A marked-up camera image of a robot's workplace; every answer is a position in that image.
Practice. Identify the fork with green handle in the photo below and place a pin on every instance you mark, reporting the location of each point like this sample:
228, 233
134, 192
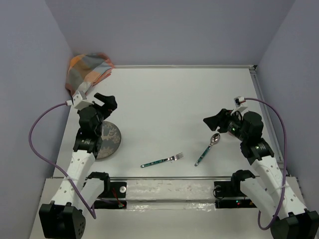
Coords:
172, 158

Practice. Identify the orange grey checked cloth napkin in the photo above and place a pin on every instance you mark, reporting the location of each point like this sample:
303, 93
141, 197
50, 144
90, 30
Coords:
87, 70

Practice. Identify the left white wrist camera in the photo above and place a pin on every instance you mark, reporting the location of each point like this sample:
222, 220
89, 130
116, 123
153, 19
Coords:
80, 100

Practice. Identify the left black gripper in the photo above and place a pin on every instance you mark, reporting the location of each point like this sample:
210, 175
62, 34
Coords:
109, 105

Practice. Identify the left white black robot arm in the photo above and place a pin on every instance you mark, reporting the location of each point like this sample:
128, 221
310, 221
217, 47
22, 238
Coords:
64, 216

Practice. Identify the spoon with green handle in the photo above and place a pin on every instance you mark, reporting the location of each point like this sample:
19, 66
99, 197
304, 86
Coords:
213, 141

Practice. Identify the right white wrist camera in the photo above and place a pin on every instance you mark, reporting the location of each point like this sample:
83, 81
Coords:
240, 105

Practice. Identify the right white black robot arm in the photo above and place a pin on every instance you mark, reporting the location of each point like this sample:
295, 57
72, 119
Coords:
275, 198

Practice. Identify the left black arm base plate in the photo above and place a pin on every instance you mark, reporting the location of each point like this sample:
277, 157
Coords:
115, 198

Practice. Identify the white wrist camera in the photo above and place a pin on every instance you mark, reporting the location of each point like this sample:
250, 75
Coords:
240, 105
80, 100

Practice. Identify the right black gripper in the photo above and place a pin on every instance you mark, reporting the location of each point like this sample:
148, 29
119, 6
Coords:
224, 115

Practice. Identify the grey plate with deer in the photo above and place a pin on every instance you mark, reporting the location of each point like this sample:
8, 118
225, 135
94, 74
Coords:
111, 140

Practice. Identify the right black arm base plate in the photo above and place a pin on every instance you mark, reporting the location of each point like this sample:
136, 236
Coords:
226, 198

